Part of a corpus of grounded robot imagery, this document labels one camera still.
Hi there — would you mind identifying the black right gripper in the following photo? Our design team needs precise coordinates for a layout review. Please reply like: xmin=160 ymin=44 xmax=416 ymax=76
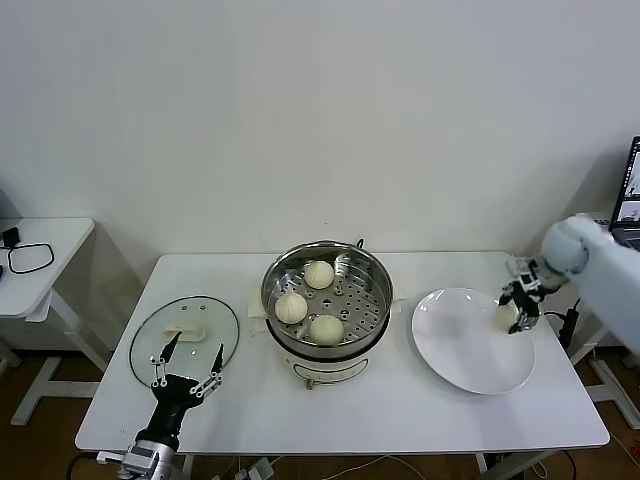
xmin=498 ymin=282 xmax=546 ymax=335

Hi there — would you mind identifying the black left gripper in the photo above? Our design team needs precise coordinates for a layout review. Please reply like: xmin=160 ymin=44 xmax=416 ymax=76
xmin=134 ymin=332 xmax=225 ymax=447

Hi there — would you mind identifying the white steamed baozi bun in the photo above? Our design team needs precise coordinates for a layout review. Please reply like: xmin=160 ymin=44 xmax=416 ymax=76
xmin=303 ymin=260 xmax=335 ymax=290
xmin=309 ymin=314 xmax=345 ymax=347
xmin=494 ymin=302 xmax=519 ymax=331
xmin=274 ymin=292 xmax=309 ymax=324

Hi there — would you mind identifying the round glass pot lid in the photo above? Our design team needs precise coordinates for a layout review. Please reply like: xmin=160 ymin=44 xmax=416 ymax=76
xmin=129 ymin=294 xmax=241 ymax=389

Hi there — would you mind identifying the perforated steel steamer basket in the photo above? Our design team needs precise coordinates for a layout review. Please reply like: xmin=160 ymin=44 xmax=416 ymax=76
xmin=262 ymin=241 xmax=394 ymax=359

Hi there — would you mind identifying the white round plate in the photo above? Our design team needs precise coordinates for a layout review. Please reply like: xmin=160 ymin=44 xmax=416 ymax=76
xmin=411 ymin=287 xmax=537 ymax=397

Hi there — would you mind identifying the white side table with laptop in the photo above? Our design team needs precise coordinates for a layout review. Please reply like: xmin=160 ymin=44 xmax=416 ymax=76
xmin=569 ymin=212 xmax=640 ymax=429

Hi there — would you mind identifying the white power strip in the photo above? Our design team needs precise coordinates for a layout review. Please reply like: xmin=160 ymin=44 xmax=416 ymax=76
xmin=234 ymin=455 xmax=277 ymax=480

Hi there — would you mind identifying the open dark laptop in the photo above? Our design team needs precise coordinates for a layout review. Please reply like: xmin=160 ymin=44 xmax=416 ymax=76
xmin=609 ymin=135 xmax=640 ymax=251

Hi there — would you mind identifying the large white work table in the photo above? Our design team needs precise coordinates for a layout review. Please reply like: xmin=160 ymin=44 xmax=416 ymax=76
xmin=74 ymin=251 xmax=611 ymax=456

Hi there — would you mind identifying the white side table with adapter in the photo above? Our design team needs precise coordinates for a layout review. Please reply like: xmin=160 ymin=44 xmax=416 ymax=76
xmin=0 ymin=217 xmax=109 ymax=426

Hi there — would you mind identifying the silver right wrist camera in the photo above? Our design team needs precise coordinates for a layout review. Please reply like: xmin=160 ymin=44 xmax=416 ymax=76
xmin=507 ymin=255 xmax=544 ymax=291

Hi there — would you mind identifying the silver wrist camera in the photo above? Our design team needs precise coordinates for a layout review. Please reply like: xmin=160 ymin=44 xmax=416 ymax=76
xmin=119 ymin=444 xmax=159 ymax=476
xmin=507 ymin=255 xmax=544 ymax=291

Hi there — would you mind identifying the black power cable with brick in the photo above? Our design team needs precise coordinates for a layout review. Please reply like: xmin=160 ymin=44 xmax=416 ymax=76
xmin=543 ymin=297 xmax=584 ymax=351

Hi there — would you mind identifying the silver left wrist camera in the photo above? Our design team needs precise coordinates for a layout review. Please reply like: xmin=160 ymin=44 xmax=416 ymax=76
xmin=119 ymin=444 xmax=159 ymax=476

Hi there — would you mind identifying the black adapter with looped cable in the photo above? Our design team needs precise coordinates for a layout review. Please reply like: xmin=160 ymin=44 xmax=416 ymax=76
xmin=0 ymin=227 xmax=55 ymax=275

